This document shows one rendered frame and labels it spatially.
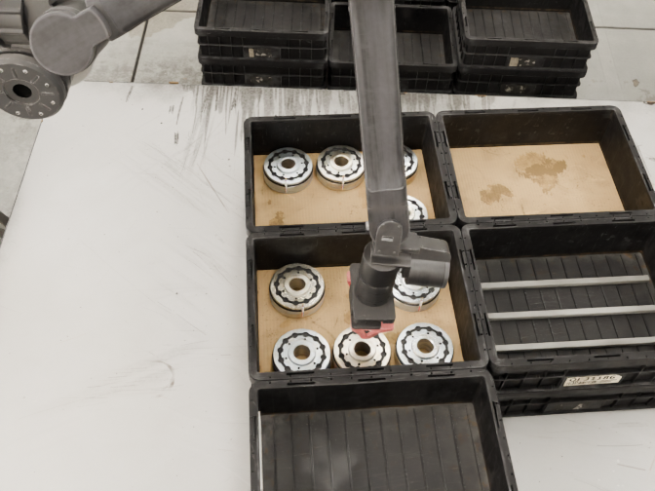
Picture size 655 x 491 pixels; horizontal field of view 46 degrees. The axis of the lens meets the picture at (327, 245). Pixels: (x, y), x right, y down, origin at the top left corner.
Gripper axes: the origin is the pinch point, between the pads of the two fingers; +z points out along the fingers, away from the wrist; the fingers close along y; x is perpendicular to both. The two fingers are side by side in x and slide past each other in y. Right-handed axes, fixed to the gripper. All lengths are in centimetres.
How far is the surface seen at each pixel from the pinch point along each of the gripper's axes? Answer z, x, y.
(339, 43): 63, -11, 138
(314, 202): 15.2, 5.6, 35.5
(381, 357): 10.4, -4.3, -2.0
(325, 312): 14.2, 4.8, 9.1
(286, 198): 15.7, 11.3, 36.7
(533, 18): 48, -73, 136
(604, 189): 11, -56, 37
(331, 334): 14.0, 3.8, 4.2
